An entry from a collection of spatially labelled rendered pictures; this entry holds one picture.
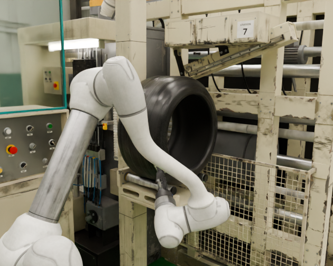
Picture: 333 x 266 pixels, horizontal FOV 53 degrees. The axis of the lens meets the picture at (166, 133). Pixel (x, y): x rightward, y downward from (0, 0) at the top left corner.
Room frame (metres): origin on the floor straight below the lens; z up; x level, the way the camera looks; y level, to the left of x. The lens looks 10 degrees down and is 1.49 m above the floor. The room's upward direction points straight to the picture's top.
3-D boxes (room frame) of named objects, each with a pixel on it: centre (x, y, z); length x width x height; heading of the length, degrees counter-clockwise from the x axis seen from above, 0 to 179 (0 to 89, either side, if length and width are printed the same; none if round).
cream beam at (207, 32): (1.97, -0.29, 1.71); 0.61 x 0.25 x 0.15; 49
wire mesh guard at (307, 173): (1.93, -0.39, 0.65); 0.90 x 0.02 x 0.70; 49
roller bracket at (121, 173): (1.95, 0.13, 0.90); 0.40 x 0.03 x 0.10; 139
